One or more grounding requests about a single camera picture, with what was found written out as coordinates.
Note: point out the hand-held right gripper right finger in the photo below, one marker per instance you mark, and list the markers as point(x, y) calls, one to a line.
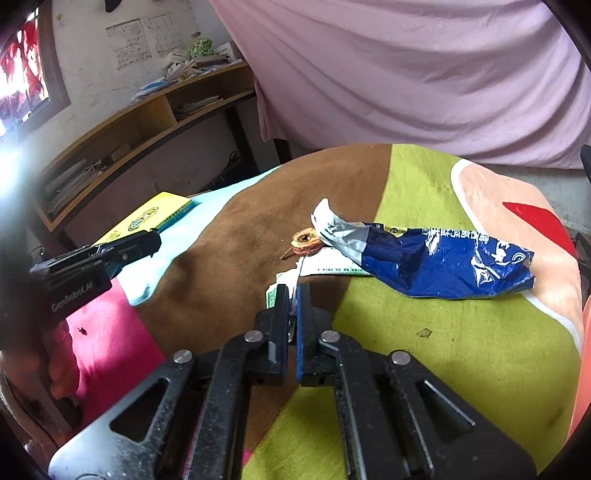
point(302, 332)

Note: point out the pink hanging sheet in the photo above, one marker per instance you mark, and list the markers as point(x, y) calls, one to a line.
point(415, 78)

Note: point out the white green printed wrapper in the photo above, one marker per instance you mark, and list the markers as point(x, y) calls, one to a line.
point(332, 268)

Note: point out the yellow book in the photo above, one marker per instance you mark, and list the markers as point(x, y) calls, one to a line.
point(147, 217)

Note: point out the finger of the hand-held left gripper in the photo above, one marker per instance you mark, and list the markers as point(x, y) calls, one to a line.
point(134, 247)

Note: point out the small wall calendar sheet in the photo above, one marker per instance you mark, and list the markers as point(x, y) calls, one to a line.
point(164, 33)

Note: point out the large wall calendar sheet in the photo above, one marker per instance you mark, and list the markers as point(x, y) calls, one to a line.
point(129, 44)

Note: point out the papers in shelf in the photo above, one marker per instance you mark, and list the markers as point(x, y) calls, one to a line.
point(198, 106)

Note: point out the wooden shelf desk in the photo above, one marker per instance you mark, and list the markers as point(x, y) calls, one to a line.
point(147, 115)

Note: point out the window with red curtain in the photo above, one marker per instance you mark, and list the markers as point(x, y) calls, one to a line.
point(23, 78)

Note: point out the white box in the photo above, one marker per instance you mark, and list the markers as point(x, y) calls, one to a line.
point(228, 51)

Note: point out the blue foil wrapper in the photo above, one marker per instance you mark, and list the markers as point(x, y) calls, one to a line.
point(438, 263)

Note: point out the green bouquet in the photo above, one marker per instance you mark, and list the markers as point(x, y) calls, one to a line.
point(201, 47)

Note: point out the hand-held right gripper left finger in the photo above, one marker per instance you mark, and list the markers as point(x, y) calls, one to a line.
point(280, 323)

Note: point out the black hanging cap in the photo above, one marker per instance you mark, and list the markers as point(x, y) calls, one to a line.
point(113, 4)

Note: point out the person's left hand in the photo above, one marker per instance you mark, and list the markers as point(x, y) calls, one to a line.
point(62, 369)

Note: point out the pile of books and papers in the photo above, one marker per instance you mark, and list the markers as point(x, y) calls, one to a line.
point(184, 74)

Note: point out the multicoloured patchwork blanket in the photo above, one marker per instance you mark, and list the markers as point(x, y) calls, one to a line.
point(415, 350)

